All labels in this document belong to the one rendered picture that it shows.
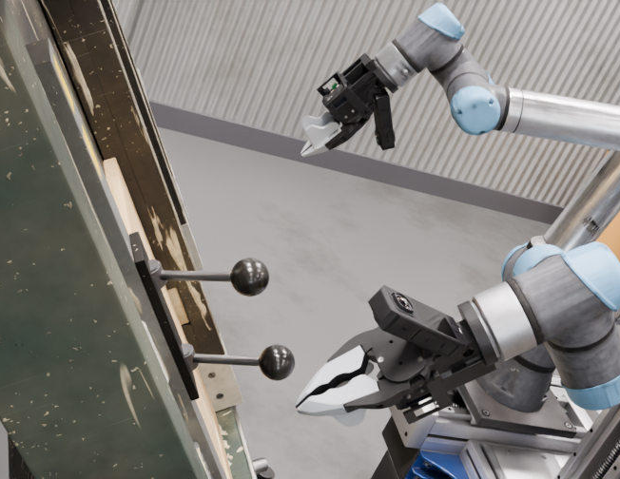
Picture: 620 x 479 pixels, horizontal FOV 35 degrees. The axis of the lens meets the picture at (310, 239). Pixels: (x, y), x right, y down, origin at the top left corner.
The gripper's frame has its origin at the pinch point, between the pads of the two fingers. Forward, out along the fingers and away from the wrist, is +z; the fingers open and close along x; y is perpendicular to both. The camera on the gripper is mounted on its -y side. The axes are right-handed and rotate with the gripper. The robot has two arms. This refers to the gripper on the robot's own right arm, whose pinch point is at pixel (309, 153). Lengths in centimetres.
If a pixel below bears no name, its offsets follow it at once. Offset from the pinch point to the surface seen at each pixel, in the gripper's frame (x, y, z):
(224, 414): 26.8, -13.8, 39.8
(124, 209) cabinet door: 41, 36, 14
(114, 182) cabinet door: 34, 37, 15
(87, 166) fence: 77, 59, -1
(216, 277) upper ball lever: 77, 42, -1
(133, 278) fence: 76, 47, 5
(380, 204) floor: -250, -197, 45
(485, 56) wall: -278, -187, -41
